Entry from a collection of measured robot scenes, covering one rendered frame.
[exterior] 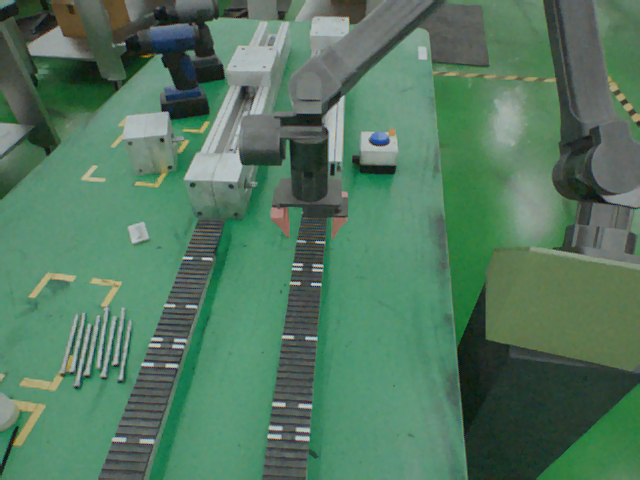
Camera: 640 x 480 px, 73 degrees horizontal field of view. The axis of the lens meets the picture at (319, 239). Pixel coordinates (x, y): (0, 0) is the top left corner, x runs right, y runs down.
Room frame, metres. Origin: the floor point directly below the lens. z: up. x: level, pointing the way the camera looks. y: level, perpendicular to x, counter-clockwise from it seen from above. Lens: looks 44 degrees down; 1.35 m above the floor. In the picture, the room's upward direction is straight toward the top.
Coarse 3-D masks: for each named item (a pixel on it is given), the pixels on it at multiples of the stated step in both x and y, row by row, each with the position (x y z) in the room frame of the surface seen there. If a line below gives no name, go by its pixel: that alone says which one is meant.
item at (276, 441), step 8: (272, 440) 0.20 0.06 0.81; (280, 440) 0.20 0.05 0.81; (288, 440) 0.20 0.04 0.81; (296, 440) 0.20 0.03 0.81; (304, 440) 0.20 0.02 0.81; (272, 448) 0.19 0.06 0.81; (280, 448) 0.19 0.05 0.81; (288, 448) 0.19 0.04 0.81; (296, 448) 0.19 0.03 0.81; (304, 448) 0.19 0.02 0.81
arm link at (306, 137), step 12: (288, 132) 0.53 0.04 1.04; (300, 132) 0.53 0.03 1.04; (312, 132) 0.53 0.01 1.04; (324, 132) 0.54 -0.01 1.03; (300, 144) 0.51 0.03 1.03; (312, 144) 0.51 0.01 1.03; (324, 144) 0.52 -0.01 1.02; (300, 156) 0.51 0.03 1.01; (312, 156) 0.51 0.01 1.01; (324, 156) 0.52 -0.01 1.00; (300, 168) 0.51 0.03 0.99; (312, 168) 0.51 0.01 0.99
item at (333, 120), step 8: (336, 104) 0.95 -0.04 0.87; (328, 112) 0.99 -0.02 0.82; (336, 112) 0.91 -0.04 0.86; (328, 120) 0.95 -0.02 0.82; (336, 120) 0.88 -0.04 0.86; (328, 128) 0.91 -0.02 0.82; (336, 128) 0.84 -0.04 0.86; (336, 136) 0.81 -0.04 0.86; (336, 144) 0.78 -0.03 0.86; (336, 152) 0.75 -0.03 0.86; (336, 160) 0.72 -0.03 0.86; (336, 168) 0.72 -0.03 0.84; (336, 176) 0.72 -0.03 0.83
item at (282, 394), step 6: (276, 390) 0.26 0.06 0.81; (282, 390) 0.26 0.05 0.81; (288, 390) 0.26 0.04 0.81; (294, 390) 0.26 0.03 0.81; (300, 390) 0.26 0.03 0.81; (306, 390) 0.26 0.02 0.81; (312, 390) 0.26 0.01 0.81; (276, 396) 0.26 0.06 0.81; (282, 396) 0.26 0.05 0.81; (288, 396) 0.26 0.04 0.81; (294, 396) 0.26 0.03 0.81; (300, 396) 0.26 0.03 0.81; (306, 396) 0.26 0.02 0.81; (312, 396) 0.26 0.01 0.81; (294, 402) 0.25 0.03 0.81; (300, 402) 0.25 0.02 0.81; (306, 402) 0.25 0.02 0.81
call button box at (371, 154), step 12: (372, 132) 0.87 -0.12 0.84; (360, 144) 0.85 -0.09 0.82; (372, 144) 0.82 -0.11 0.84; (384, 144) 0.81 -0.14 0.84; (396, 144) 0.82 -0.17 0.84; (360, 156) 0.81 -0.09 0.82; (372, 156) 0.79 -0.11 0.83; (384, 156) 0.79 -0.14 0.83; (396, 156) 0.79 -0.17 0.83; (360, 168) 0.79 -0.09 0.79; (372, 168) 0.79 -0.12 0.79; (384, 168) 0.79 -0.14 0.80
